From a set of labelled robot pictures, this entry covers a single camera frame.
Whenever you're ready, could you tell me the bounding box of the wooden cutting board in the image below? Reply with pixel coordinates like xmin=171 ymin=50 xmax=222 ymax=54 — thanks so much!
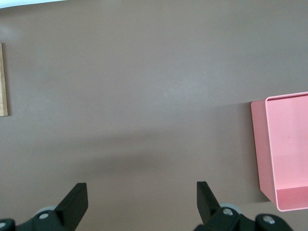
xmin=0 ymin=42 xmax=9 ymax=117

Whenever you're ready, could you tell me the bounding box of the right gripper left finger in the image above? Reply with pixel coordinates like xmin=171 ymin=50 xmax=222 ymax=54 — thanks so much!
xmin=0 ymin=182 xmax=89 ymax=231

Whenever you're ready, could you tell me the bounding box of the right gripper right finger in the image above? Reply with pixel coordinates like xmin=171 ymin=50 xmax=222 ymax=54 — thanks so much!
xmin=193 ymin=180 xmax=293 ymax=231

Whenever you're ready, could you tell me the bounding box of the pink plastic box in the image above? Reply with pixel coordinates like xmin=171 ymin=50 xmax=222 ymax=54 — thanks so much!
xmin=250 ymin=91 xmax=308 ymax=212

